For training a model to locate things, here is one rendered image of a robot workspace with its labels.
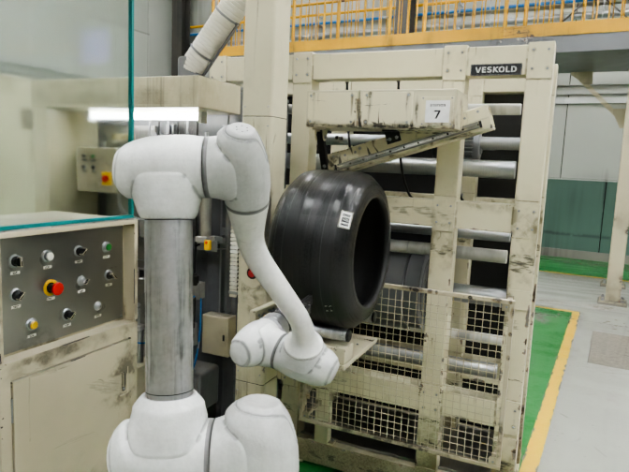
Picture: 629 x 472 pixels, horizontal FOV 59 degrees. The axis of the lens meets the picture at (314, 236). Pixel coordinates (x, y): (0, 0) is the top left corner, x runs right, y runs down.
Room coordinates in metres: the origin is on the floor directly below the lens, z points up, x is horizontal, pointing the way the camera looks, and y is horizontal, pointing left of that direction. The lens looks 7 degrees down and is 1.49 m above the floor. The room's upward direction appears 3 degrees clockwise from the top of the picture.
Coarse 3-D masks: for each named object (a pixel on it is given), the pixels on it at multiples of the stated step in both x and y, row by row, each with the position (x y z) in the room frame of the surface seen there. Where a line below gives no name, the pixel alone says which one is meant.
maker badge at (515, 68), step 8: (488, 64) 2.33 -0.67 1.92; (496, 64) 2.32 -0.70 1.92; (504, 64) 2.31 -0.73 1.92; (512, 64) 2.30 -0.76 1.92; (520, 64) 2.28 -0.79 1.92; (472, 72) 2.36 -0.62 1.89; (480, 72) 2.34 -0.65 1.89; (488, 72) 2.33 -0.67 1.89; (496, 72) 2.32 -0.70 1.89; (504, 72) 2.31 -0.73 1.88; (512, 72) 2.29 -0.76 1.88; (520, 72) 2.28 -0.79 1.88
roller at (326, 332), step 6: (318, 324) 1.93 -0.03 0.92; (318, 330) 1.91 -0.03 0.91; (324, 330) 1.90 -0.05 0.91; (330, 330) 1.90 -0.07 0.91; (336, 330) 1.89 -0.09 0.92; (342, 330) 1.89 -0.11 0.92; (348, 330) 1.88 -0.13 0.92; (324, 336) 1.90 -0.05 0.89; (330, 336) 1.89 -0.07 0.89; (336, 336) 1.88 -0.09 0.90; (342, 336) 1.87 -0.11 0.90; (348, 336) 1.87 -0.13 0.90
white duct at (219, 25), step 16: (224, 0) 2.51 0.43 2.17; (240, 0) 2.49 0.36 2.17; (224, 16) 2.51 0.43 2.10; (240, 16) 2.53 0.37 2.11; (208, 32) 2.53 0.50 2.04; (224, 32) 2.54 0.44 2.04; (192, 48) 2.57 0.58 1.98; (208, 48) 2.55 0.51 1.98; (192, 64) 2.57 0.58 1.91; (208, 64) 2.60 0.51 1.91
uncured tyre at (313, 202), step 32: (288, 192) 1.93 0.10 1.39; (320, 192) 1.88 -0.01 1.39; (352, 192) 1.87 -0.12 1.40; (384, 192) 2.12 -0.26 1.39; (288, 224) 1.84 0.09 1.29; (320, 224) 1.80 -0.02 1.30; (352, 224) 1.81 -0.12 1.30; (384, 224) 2.18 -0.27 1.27; (288, 256) 1.82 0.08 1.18; (320, 256) 1.77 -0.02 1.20; (352, 256) 1.81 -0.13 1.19; (384, 256) 2.19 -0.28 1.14; (320, 288) 1.79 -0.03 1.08; (352, 288) 1.83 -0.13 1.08; (320, 320) 1.90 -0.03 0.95; (352, 320) 1.90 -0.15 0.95
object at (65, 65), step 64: (0, 0) 1.53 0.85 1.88; (64, 0) 1.72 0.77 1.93; (128, 0) 1.96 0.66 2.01; (0, 64) 1.53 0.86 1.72; (64, 64) 1.72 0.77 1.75; (128, 64) 1.96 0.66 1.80; (0, 128) 1.52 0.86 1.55; (64, 128) 1.71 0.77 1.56; (128, 128) 1.96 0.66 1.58; (0, 192) 1.52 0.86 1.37; (64, 192) 1.71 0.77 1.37
